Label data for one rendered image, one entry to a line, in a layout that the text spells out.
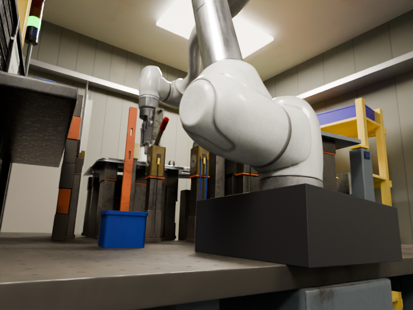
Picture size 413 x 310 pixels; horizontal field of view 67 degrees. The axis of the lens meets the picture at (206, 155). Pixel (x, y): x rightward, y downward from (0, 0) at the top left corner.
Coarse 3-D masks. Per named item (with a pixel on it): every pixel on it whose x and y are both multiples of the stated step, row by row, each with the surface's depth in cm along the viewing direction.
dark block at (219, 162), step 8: (216, 160) 123; (224, 160) 125; (216, 168) 122; (224, 168) 124; (216, 176) 122; (224, 176) 123; (208, 184) 126; (216, 184) 121; (208, 192) 125; (216, 192) 120
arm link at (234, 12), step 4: (228, 0) 104; (232, 0) 104; (236, 0) 105; (240, 0) 105; (244, 0) 105; (248, 0) 106; (228, 4) 105; (232, 4) 106; (236, 4) 106; (240, 4) 107; (244, 4) 107; (232, 8) 107; (236, 8) 108; (240, 8) 108; (232, 12) 109; (236, 12) 110; (232, 16) 111
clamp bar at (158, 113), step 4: (156, 108) 124; (160, 108) 124; (156, 112) 123; (160, 112) 123; (156, 116) 123; (160, 116) 124; (156, 120) 123; (160, 120) 124; (152, 124) 124; (156, 124) 123; (160, 124) 124; (152, 128) 123; (156, 128) 123; (152, 132) 123; (156, 132) 123; (152, 136) 122; (156, 136) 123; (152, 140) 122; (152, 144) 122
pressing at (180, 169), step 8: (96, 160) 120; (104, 160) 118; (112, 160) 119; (120, 160) 120; (96, 168) 137; (120, 168) 137; (144, 168) 136; (168, 168) 128; (176, 168) 130; (184, 168) 132; (184, 176) 153
